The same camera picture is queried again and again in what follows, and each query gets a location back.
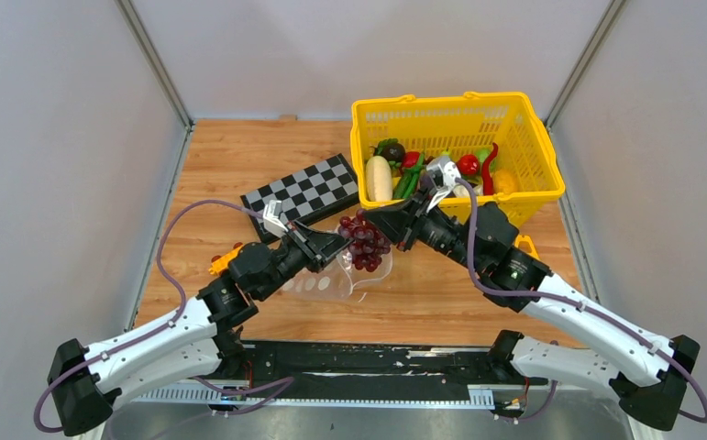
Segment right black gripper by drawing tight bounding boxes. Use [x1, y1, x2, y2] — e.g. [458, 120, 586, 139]
[363, 186, 482, 273]

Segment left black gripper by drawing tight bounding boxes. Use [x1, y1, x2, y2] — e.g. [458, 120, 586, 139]
[257, 219, 355, 301]

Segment purple grape bunch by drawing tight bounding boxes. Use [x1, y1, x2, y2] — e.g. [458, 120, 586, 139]
[337, 210, 392, 272]

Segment dark avocado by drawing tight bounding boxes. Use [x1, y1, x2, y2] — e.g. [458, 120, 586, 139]
[380, 142, 406, 163]

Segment clear polka dot zip bag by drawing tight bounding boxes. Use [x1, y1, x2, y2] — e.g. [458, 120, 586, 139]
[281, 248, 392, 301]

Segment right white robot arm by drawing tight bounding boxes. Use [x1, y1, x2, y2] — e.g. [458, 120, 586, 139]
[363, 192, 707, 431]

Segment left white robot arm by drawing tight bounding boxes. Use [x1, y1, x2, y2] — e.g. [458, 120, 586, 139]
[48, 222, 352, 436]

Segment green bean pods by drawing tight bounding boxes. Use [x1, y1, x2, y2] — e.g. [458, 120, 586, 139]
[392, 151, 425, 200]

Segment yellow toy car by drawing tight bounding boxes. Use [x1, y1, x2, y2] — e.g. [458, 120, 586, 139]
[208, 242, 243, 276]

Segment white radish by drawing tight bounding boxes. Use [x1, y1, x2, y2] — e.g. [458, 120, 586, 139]
[365, 156, 393, 202]

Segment white garlic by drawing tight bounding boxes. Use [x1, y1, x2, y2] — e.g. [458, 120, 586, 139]
[453, 184, 469, 199]

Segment black grey chessboard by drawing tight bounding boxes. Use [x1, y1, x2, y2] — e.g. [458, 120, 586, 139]
[240, 154, 359, 226]

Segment red bell pepper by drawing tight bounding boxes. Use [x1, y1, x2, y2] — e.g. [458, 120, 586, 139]
[456, 154, 481, 177]

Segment red chili pepper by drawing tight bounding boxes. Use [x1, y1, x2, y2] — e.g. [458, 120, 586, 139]
[481, 143, 499, 196]

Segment yellow plastic basket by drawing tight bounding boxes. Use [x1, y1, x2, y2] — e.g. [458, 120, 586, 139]
[350, 92, 566, 226]

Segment yellow lemon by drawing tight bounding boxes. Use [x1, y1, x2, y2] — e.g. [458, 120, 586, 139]
[492, 169, 519, 195]

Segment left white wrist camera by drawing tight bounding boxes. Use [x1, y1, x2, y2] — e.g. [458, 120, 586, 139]
[261, 200, 288, 238]

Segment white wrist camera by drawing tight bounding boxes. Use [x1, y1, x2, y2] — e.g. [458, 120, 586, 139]
[425, 156, 462, 212]
[261, 200, 288, 238]

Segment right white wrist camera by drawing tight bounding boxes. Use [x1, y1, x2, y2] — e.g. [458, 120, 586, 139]
[425, 156, 462, 212]

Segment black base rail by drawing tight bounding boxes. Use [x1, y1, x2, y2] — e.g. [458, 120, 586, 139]
[205, 340, 525, 402]

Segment yellow triangle frame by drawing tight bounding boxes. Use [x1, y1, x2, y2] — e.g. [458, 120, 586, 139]
[514, 235, 539, 259]

